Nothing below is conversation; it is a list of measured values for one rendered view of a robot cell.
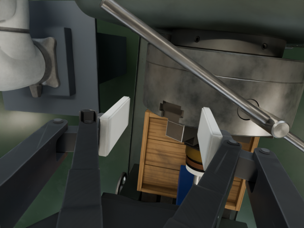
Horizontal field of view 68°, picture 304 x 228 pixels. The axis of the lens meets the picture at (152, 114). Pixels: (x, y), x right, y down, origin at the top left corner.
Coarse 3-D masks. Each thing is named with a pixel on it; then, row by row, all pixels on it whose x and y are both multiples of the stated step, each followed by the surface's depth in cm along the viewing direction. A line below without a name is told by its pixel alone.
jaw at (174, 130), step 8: (168, 104) 40; (168, 112) 40; (176, 112) 39; (168, 120) 42; (176, 120) 39; (168, 128) 42; (176, 128) 41; (184, 128) 40; (192, 128) 42; (168, 136) 42; (176, 136) 41; (184, 136) 41; (192, 136) 43; (184, 144) 50; (192, 144) 44
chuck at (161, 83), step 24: (168, 72) 38; (144, 96) 46; (168, 96) 38; (192, 96) 36; (216, 96) 34; (264, 96) 34; (288, 96) 36; (192, 120) 36; (216, 120) 35; (240, 120) 35; (288, 120) 38
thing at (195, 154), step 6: (186, 150) 53; (192, 150) 51; (186, 156) 54; (192, 156) 51; (198, 156) 50; (186, 162) 54; (192, 162) 52; (198, 162) 51; (192, 168) 52; (198, 168) 51
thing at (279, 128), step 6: (258, 108) 31; (270, 114) 28; (252, 120) 31; (270, 120) 27; (276, 120) 26; (282, 120) 26; (264, 126) 28; (270, 126) 27; (276, 126) 26; (282, 126) 26; (288, 126) 26; (270, 132) 27; (276, 132) 26; (282, 132) 26; (288, 132) 26
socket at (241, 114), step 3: (249, 99) 34; (252, 99) 34; (252, 102) 34; (255, 102) 34; (255, 105) 34; (237, 108) 34; (240, 108) 34; (237, 111) 34; (240, 111) 34; (240, 114) 35; (243, 114) 35; (246, 114) 35; (240, 117) 35; (243, 117) 35; (246, 117) 35
